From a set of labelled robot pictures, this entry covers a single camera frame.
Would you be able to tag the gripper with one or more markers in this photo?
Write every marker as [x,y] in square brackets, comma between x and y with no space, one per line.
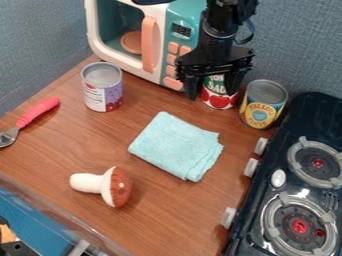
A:
[216,55]

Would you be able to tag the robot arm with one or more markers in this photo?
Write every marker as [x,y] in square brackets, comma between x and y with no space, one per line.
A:
[222,15]

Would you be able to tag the light blue cloth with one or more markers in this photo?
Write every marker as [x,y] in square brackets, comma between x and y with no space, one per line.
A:
[177,146]

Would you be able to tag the red tomato can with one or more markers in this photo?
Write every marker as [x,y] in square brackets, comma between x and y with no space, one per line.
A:
[217,94]

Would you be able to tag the yellow pineapple can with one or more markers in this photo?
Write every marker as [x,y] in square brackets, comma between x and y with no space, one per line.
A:
[262,104]

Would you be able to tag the toy microwave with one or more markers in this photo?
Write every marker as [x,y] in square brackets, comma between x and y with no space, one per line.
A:
[144,36]

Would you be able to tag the purple label can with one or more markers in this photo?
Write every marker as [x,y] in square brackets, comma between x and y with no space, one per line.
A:
[103,87]

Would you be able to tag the toy stove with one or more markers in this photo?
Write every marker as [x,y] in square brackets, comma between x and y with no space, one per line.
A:
[294,180]

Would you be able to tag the toy mushroom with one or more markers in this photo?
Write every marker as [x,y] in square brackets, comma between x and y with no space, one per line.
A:
[107,186]

